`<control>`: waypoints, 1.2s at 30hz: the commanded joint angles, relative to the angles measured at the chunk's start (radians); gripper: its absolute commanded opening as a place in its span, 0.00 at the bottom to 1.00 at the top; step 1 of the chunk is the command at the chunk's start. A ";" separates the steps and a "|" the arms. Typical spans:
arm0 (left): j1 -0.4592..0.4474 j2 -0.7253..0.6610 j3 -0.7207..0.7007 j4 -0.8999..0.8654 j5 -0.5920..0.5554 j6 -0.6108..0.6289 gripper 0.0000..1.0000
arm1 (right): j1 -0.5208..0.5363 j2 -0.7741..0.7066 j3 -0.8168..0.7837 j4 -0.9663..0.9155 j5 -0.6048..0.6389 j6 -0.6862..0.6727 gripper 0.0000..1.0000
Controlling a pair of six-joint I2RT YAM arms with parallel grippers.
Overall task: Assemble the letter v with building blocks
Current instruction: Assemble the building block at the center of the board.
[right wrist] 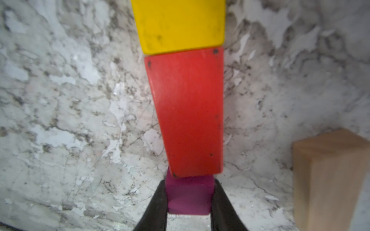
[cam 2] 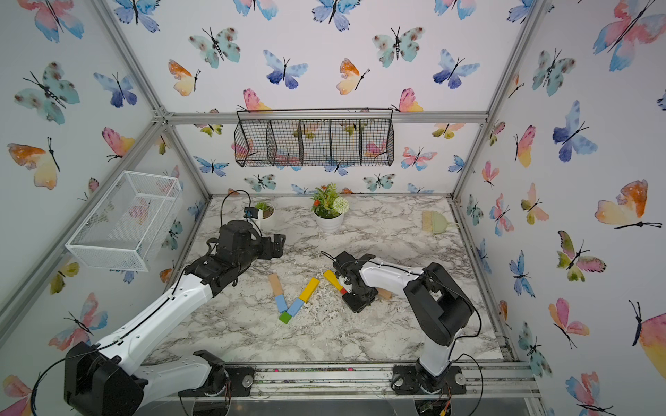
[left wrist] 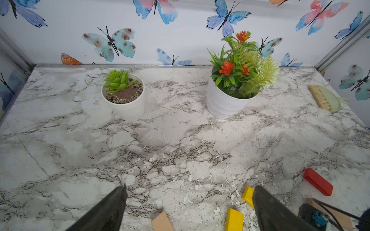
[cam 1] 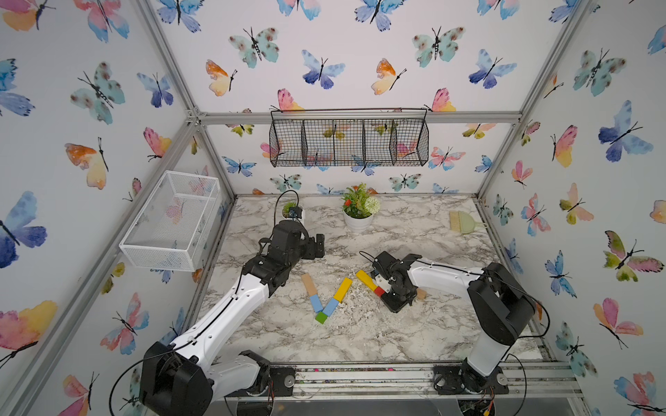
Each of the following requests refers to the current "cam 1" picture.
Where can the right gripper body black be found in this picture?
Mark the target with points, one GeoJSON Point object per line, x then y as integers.
{"type": "Point", "coordinates": [403, 291]}

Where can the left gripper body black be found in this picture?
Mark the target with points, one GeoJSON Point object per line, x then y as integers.
{"type": "Point", "coordinates": [294, 258]}

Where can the yellow block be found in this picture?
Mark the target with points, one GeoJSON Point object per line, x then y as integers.
{"type": "Point", "coordinates": [365, 278]}
{"type": "Point", "coordinates": [343, 290]}

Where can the light blue block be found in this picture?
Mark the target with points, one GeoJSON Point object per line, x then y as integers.
{"type": "Point", "coordinates": [330, 307]}
{"type": "Point", "coordinates": [316, 303]}

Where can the green cube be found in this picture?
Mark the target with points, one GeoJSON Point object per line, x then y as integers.
{"type": "Point", "coordinates": [321, 317]}

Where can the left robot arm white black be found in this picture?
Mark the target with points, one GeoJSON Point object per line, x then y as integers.
{"type": "Point", "coordinates": [182, 378]}

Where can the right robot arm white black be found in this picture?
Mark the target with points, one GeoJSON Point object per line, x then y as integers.
{"type": "Point", "coordinates": [502, 307]}

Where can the small green potted plant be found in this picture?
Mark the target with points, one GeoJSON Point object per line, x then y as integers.
{"type": "Point", "coordinates": [285, 210]}

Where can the flowering potted plant white pot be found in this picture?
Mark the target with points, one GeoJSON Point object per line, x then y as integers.
{"type": "Point", "coordinates": [360, 205]}

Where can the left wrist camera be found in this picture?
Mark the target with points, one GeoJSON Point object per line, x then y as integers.
{"type": "Point", "coordinates": [295, 213]}

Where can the white mesh wall basket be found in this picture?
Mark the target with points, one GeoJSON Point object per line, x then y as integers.
{"type": "Point", "coordinates": [172, 227]}

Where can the black wire wall basket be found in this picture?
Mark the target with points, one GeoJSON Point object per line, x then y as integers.
{"type": "Point", "coordinates": [348, 137]}

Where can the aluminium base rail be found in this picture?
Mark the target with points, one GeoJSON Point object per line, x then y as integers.
{"type": "Point", "coordinates": [377, 381]}

